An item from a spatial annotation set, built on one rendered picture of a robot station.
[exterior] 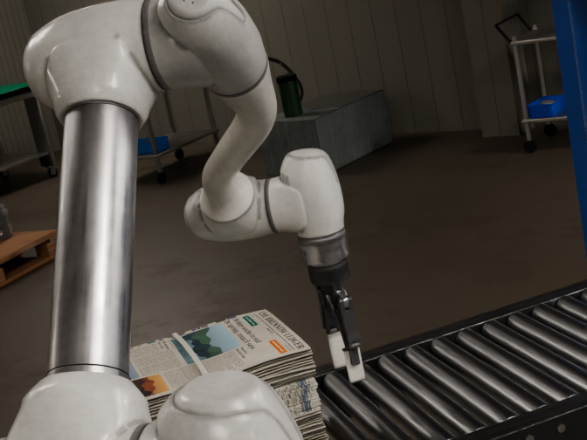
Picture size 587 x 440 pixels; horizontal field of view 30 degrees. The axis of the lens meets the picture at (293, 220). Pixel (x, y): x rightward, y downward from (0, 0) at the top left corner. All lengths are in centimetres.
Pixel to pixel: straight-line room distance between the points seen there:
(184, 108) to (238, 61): 872
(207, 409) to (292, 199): 84
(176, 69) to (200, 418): 53
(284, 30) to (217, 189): 737
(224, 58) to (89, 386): 48
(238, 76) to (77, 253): 35
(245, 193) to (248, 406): 83
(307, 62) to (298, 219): 721
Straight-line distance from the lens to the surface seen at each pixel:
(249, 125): 169
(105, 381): 131
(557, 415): 207
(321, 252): 198
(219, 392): 120
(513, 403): 217
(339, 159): 796
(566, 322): 247
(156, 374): 197
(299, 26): 913
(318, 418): 196
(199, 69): 151
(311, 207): 195
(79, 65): 150
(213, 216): 196
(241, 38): 150
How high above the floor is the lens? 173
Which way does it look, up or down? 15 degrees down
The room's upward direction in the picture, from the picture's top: 12 degrees counter-clockwise
